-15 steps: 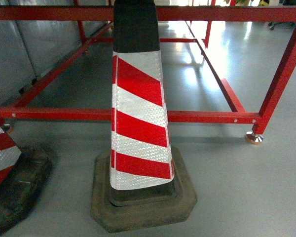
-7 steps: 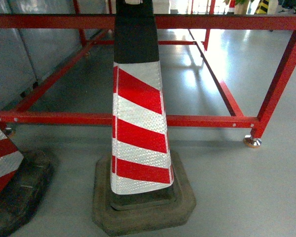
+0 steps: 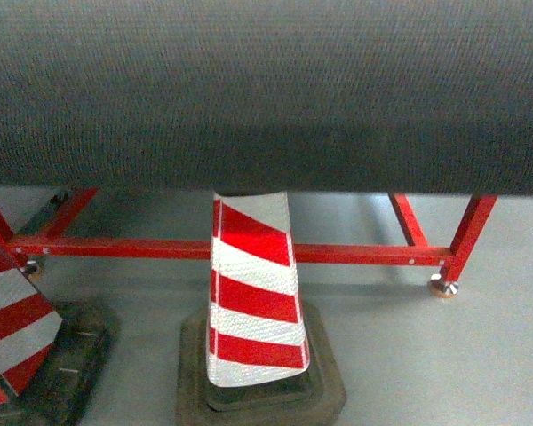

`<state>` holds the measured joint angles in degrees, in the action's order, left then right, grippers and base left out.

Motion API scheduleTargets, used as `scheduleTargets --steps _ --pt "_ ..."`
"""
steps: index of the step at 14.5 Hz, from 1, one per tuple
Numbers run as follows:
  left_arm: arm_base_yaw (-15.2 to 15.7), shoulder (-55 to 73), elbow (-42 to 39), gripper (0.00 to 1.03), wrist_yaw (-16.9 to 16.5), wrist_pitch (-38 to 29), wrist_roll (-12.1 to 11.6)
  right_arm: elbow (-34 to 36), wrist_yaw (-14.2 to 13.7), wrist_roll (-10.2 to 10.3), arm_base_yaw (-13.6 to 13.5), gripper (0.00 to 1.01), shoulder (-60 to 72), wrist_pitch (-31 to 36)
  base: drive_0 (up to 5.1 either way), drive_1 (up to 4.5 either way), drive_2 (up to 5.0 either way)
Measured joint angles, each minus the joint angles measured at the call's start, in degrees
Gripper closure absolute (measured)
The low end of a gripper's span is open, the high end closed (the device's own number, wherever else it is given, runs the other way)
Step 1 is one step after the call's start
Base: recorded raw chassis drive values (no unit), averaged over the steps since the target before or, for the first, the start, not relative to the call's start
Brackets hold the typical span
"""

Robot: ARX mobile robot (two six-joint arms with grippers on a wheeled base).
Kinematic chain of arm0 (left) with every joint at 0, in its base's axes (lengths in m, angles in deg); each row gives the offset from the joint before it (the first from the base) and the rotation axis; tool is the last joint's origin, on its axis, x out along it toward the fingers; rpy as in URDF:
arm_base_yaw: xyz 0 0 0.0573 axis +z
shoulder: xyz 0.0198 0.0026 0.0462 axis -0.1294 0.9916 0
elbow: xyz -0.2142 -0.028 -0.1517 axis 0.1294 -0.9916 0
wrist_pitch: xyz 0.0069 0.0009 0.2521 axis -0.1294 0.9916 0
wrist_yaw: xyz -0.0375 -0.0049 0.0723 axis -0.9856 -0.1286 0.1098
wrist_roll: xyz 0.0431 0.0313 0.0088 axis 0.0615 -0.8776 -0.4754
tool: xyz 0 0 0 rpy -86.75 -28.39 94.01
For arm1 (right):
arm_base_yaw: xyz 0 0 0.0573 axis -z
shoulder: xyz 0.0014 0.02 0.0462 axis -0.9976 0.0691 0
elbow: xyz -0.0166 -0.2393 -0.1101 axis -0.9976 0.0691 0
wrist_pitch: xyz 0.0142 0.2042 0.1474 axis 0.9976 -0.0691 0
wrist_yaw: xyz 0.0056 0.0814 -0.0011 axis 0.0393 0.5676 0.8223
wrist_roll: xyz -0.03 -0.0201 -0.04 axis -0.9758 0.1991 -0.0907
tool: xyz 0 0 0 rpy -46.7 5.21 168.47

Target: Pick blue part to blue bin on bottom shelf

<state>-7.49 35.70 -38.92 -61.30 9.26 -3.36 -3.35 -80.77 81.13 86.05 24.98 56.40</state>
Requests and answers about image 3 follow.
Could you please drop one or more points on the dark grey conveyor belt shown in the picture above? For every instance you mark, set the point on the dark grey conveyor belt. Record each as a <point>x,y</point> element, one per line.
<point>263,96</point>

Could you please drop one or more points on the red white traffic cone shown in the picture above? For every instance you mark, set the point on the red white traffic cone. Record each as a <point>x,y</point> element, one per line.
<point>257,355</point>

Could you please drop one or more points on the red metal conveyor frame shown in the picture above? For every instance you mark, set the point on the red metal conveyor frame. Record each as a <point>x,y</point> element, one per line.
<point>50,240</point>

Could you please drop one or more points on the red white cone left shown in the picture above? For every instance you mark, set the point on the red white cone left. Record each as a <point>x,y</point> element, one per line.
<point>51,354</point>

